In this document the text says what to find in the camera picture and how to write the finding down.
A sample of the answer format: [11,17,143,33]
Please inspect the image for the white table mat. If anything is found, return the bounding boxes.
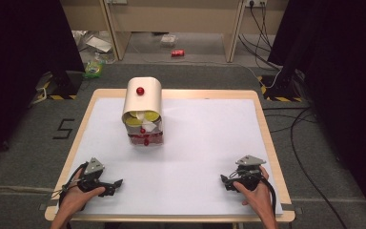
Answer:
[55,96,284,217]

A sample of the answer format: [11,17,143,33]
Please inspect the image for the black curtain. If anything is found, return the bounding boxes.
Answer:
[0,0,86,166]
[267,0,366,220]

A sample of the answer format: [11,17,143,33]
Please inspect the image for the hand-held gripper cable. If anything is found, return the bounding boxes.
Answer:
[228,170,278,218]
[51,161,92,204]

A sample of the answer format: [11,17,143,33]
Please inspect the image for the white paper piece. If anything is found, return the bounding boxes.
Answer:
[134,110,157,133]

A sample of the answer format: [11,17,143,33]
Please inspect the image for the black power cables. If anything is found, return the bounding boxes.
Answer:
[237,2,282,72]

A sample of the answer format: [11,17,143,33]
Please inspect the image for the wall power socket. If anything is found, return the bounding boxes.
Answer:
[244,0,268,8]

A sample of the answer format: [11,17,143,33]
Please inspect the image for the person's right hand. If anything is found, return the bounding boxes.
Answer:
[233,165,272,218]

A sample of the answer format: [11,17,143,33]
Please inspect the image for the green plastic packet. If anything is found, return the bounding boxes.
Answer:
[83,59,107,79]

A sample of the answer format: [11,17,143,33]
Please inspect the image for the right hand-held gripper cable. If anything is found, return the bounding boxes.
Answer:
[228,170,278,218]

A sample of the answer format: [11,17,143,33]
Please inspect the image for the person's left hand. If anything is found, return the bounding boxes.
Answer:
[57,167,107,214]

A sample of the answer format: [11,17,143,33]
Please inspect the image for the clear plastic bag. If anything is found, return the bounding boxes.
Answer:
[159,33,179,48]

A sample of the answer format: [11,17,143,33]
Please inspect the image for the crumpled clear plastic wrapping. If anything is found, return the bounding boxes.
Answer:
[71,30,114,55]

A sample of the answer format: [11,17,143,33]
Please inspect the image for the wooden table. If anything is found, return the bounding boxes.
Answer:
[44,88,296,223]

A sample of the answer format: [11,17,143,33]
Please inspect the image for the striped stand base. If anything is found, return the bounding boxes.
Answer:
[256,70,305,103]
[28,70,84,107]

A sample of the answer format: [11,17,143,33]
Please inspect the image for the black floor cable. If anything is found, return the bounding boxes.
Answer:
[261,105,351,229]

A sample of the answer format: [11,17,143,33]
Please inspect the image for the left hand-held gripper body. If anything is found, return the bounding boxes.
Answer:
[75,156,116,197]

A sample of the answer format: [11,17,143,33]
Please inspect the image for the left hand-held gripper cable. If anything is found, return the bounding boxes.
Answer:
[51,161,92,204]

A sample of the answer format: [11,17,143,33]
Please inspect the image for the cream box with red knobs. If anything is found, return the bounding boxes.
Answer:
[121,76,165,148]

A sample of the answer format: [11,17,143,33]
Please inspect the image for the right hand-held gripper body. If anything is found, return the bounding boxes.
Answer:
[226,155,268,193]

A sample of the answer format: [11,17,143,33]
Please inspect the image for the beige desk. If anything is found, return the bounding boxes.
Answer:
[98,0,247,64]

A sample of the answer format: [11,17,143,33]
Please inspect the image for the yellow round piece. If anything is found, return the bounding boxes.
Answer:
[125,116,145,127]
[144,111,160,122]

